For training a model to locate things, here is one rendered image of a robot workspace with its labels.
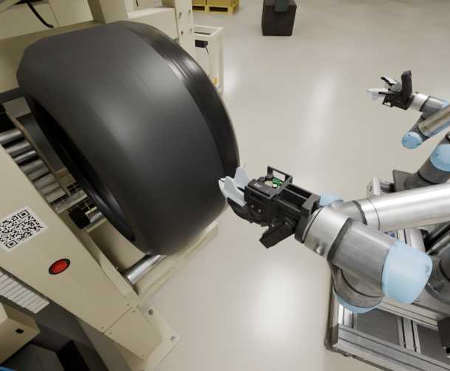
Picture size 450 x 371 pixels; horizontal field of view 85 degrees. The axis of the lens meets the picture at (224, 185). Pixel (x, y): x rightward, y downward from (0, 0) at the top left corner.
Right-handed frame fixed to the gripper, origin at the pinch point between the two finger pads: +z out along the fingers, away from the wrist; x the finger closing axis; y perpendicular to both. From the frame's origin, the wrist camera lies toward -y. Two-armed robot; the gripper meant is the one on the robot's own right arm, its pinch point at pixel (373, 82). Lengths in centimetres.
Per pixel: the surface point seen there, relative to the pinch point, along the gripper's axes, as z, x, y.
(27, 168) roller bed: 48, -144, -21
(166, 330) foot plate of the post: 12, -152, 85
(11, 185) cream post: 9, -141, -44
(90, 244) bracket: 18, -143, -8
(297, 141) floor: 64, 51, 114
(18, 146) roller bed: 49, -141, -28
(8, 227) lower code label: 8, -146, -37
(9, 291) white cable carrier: 9, -157, -23
